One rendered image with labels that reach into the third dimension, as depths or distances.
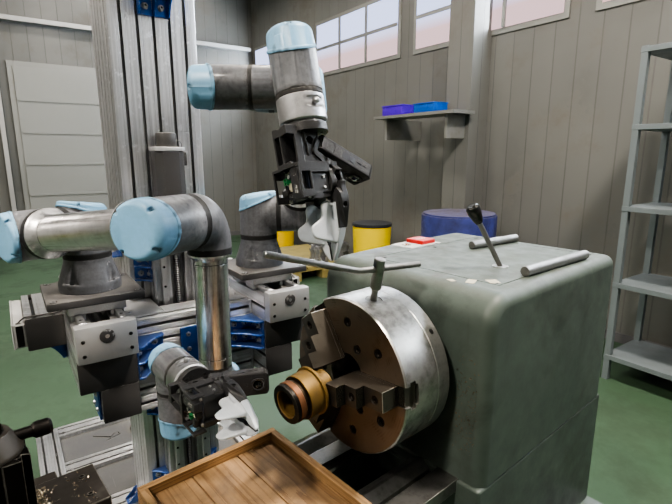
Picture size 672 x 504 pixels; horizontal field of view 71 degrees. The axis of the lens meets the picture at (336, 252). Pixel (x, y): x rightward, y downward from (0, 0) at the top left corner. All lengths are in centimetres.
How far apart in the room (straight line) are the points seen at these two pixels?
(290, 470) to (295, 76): 75
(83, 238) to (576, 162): 402
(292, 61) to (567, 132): 396
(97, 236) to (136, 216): 15
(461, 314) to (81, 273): 93
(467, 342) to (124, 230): 67
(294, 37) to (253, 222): 81
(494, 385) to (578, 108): 377
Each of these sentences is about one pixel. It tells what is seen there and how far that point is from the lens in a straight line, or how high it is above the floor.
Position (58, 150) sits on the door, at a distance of 834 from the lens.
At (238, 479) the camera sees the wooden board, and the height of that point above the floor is 89.
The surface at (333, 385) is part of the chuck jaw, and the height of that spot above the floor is 110.
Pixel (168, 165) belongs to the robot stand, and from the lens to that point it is 147.
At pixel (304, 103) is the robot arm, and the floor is 158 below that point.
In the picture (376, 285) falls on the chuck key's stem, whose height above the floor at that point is 127.
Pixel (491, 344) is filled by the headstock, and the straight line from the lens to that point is 93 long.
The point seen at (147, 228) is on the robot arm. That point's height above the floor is 138.
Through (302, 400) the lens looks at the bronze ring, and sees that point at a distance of 86.
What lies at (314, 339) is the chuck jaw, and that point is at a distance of 93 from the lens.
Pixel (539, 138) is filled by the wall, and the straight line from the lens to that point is 472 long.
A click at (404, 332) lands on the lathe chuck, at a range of 88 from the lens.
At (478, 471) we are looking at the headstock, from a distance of 106.
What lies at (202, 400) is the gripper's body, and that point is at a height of 111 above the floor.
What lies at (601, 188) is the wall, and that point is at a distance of 444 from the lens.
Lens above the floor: 151
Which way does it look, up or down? 12 degrees down
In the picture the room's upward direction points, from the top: straight up
